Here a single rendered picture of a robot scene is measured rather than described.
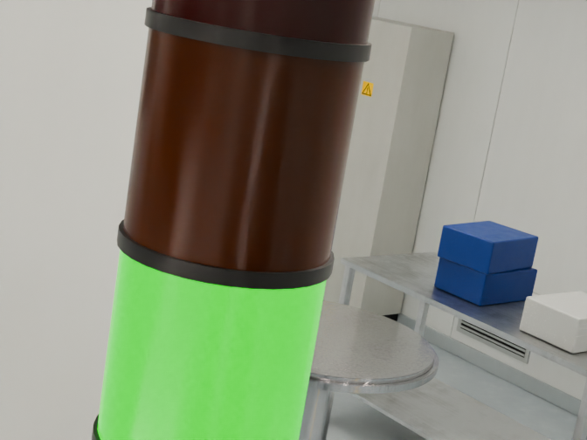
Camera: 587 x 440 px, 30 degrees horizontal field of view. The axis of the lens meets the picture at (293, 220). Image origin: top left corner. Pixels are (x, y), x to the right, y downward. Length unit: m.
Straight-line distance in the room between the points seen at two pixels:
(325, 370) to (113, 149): 2.20
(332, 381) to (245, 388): 3.70
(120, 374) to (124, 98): 1.65
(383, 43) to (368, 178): 0.89
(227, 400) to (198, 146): 0.06
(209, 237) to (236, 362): 0.03
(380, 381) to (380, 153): 3.37
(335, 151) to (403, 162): 7.01
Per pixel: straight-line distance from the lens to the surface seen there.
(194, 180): 0.23
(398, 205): 7.32
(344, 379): 3.94
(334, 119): 0.24
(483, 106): 7.15
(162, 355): 0.24
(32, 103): 1.82
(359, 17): 0.24
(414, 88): 7.16
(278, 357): 0.24
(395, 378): 4.04
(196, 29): 0.23
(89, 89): 1.86
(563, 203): 6.75
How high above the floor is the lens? 2.32
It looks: 13 degrees down
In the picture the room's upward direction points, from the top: 9 degrees clockwise
